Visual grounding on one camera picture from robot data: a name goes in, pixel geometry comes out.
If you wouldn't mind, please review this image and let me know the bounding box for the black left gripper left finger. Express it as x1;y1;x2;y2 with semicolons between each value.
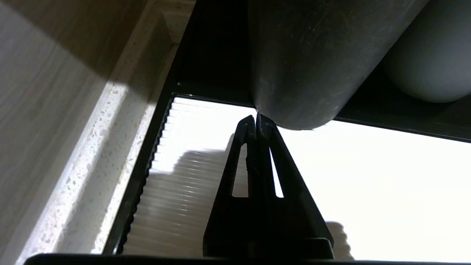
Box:
203;115;262;258

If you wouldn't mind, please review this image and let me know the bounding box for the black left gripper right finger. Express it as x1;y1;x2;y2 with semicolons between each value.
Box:
256;112;335;258

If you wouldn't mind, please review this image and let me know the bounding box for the dark grey tumbler cup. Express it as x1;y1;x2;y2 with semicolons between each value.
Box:
247;0;430;130

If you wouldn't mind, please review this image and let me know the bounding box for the white paper card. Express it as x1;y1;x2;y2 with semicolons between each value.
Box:
123;96;471;262

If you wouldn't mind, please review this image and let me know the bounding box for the white cup with dark rim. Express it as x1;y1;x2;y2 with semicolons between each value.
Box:
383;0;471;103

